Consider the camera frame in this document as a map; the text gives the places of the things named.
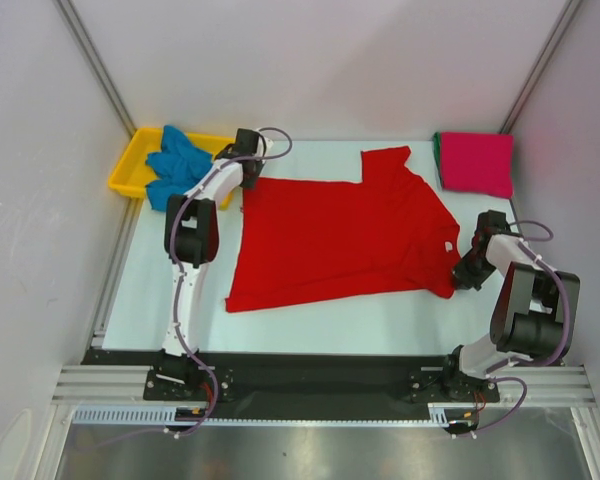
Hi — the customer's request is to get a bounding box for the red t shirt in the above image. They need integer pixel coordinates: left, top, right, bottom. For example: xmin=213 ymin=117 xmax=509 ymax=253
xmin=226 ymin=146 xmax=460 ymax=313

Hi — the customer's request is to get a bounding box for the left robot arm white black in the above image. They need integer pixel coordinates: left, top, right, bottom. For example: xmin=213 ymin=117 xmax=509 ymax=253
xmin=147 ymin=126 xmax=271 ymax=400

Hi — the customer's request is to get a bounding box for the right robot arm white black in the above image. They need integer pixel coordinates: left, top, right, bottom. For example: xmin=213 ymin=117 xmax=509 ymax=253
xmin=440 ymin=210 xmax=580 ymax=401

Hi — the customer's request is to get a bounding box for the blue t shirt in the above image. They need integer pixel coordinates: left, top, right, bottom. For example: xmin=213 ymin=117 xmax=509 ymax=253
xmin=145 ymin=125 xmax=212 ymax=212

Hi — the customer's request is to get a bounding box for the folded magenta t shirt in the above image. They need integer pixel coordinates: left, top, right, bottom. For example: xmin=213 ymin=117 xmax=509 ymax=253
xmin=432 ymin=132 xmax=514 ymax=199

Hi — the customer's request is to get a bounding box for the yellow plastic tray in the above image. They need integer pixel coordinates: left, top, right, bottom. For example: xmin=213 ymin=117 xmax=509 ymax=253
xmin=108 ymin=126 xmax=232 ymax=199

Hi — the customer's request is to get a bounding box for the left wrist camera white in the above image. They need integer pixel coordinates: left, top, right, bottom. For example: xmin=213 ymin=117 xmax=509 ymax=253
xmin=260 ymin=136 xmax=273 ymax=157

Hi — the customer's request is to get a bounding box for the aluminium frame rail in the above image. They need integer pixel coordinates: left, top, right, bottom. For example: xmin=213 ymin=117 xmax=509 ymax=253
xmin=49 ymin=319 xmax=594 ymax=406

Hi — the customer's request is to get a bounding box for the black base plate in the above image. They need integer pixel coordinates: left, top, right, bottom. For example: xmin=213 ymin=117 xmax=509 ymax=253
xmin=82 ymin=349 xmax=500 ymax=422

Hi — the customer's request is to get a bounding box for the grey slotted cable duct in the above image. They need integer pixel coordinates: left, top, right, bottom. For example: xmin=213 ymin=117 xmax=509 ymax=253
xmin=73 ymin=403 xmax=471 ymax=428

